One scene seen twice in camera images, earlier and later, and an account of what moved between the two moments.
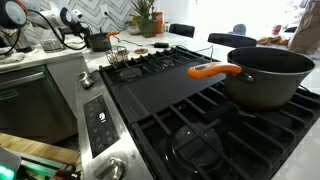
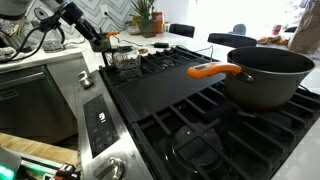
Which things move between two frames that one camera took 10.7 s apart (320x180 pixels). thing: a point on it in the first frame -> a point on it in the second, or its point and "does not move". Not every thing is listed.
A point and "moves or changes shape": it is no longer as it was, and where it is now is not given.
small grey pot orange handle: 101,42 does not move
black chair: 181,29 does not move
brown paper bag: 306,39 does not move
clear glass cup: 118,57 moves or changes shape
